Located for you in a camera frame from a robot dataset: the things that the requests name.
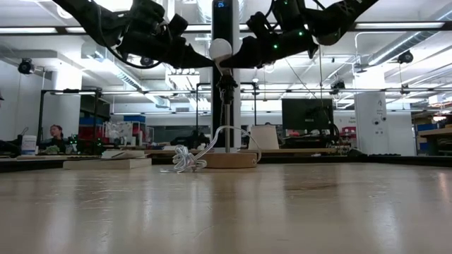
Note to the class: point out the long ceiling light strip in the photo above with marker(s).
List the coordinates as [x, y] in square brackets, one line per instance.
[28, 30]
[399, 25]

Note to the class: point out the background robot with green lights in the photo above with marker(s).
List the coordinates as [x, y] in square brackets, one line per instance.
[88, 147]

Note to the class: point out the black computer monitor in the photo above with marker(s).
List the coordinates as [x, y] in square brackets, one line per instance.
[303, 113]

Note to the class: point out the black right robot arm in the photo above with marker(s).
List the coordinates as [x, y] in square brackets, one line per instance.
[339, 21]

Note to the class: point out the red storage bin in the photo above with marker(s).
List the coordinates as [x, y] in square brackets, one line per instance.
[349, 131]

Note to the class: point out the white plastic container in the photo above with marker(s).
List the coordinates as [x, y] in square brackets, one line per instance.
[29, 145]

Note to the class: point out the person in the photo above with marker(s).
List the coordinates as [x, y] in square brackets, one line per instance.
[56, 135]

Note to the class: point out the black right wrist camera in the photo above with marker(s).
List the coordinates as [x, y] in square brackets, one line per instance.
[259, 23]

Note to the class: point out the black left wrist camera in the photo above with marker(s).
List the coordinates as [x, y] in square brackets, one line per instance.
[176, 25]

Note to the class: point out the white LED lightbulb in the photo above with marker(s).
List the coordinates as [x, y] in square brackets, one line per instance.
[220, 49]

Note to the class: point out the white building column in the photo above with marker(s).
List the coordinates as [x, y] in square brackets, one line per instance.
[236, 106]

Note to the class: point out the pale conical lampshade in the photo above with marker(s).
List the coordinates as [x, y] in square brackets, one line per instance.
[266, 139]

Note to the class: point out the black table frame rail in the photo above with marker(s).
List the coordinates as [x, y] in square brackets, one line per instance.
[353, 159]

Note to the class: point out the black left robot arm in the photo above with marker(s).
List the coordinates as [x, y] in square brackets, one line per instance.
[88, 17]

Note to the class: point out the black and white book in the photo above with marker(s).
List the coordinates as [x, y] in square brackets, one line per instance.
[106, 164]

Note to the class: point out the silver ceiling duct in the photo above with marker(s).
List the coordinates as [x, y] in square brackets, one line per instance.
[406, 47]

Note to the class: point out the background black robot arm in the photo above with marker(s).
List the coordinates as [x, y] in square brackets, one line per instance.
[8, 146]

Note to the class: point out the white column with wall devices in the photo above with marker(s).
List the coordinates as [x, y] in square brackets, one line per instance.
[370, 141]

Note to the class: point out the black ceiling spotlight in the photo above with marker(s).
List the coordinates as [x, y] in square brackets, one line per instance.
[25, 67]
[406, 57]
[146, 61]
[338, 85]

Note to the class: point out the wooden base table lamp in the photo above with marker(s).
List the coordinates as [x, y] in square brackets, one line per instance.
[229, 160]

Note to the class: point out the blue storage bin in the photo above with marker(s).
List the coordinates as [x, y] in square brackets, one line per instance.
[134, 119]

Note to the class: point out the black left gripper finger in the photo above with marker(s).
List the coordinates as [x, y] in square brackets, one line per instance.
[183, 63]
[183, 49]

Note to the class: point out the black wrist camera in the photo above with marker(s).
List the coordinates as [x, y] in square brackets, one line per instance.
[176, 25]
[259, 23]

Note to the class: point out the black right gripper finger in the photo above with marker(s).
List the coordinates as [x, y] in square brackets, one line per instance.
[252, 46]
[257, 60]

